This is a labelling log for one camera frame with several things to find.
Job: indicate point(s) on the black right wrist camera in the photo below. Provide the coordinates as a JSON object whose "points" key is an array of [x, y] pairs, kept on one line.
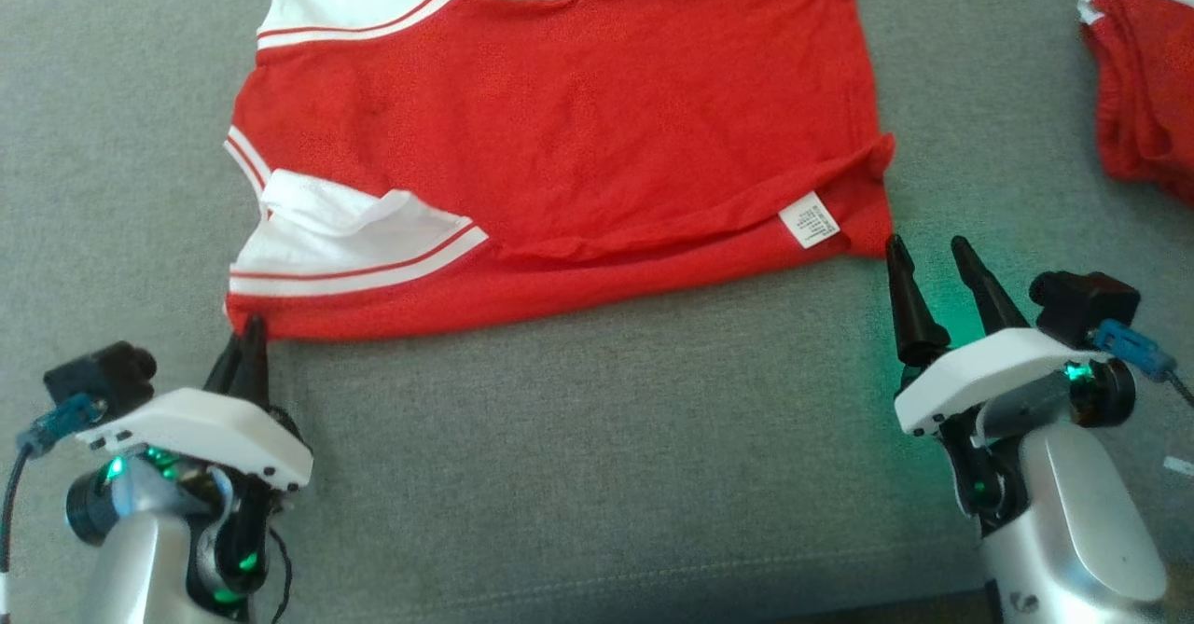
{"points": [[1087, 302]]}

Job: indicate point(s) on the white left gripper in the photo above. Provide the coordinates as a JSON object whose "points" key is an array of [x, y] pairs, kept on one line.
{"points": [[205, 428]]}

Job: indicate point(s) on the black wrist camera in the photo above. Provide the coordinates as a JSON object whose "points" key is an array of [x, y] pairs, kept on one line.
{"points": [[103, 377], [1087, 302]]}

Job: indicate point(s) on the red jersey with white sleeves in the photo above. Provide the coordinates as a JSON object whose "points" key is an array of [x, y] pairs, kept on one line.
{"points": [[578, 130]]}

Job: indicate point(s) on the grey fabric sofa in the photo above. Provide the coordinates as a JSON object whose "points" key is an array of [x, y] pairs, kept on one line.
{"points": [[597, 475]]}

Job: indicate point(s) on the red shorts with white stripe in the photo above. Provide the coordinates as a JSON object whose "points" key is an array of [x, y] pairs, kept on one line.
{"points": [[1147, 92]]}

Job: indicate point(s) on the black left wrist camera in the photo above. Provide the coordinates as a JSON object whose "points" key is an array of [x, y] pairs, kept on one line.
{"points": [[103, 377]]}

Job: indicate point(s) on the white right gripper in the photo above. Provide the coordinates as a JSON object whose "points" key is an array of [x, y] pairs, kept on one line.
{"points": [[970, 377]]}

